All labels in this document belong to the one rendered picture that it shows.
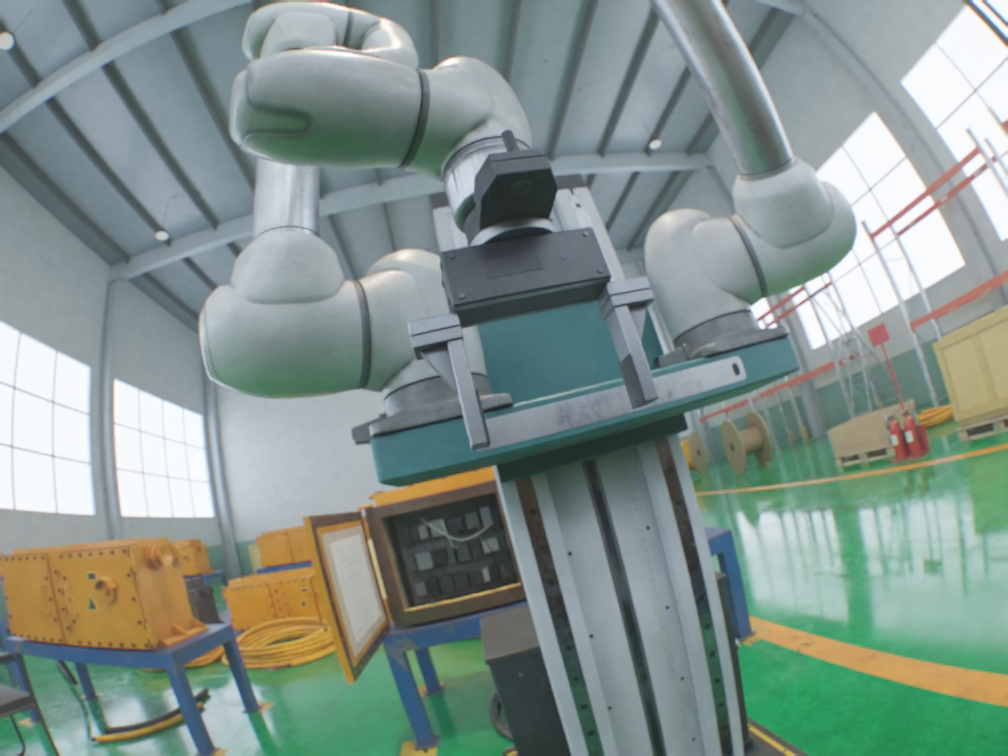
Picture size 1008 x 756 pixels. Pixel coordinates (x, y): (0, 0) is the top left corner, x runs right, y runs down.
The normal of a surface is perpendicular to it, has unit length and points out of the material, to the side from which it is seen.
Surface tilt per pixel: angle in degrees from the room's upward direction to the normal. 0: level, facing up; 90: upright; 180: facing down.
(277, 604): 90
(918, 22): 90
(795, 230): 130
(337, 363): 138
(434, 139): 160
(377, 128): 155
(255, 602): 90
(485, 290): 90
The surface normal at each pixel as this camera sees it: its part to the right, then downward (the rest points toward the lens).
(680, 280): -0.74, 0.03
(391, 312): 0.42, -0.29
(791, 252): -0.33, 0.44
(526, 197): 0.25, 0.94
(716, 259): -0.45, -0.09
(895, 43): -0.96, 0.22
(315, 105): 0.40, 0.50
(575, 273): 0.08, -0.27
